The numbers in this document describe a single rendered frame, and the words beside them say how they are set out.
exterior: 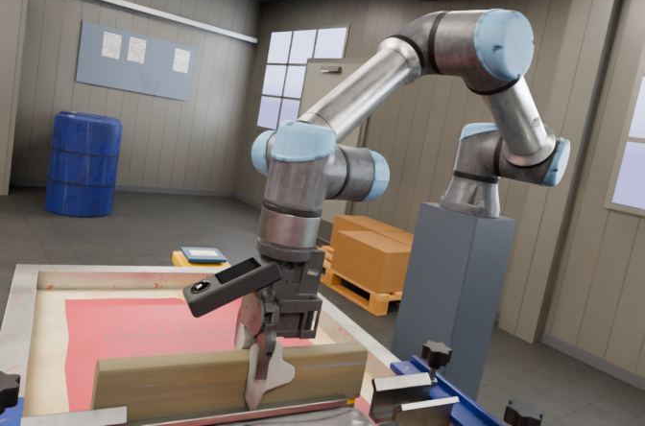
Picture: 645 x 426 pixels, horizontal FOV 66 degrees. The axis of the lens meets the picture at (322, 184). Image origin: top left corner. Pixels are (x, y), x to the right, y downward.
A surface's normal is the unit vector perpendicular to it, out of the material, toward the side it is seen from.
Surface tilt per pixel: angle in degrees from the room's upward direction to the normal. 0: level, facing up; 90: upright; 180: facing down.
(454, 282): 90
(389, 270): 90
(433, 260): 90
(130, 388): 90
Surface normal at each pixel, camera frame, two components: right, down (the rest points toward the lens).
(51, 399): 0.18, -0.98
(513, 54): 0.65, 0.15
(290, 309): 0.46, 0.18
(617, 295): -0.78, -0.06
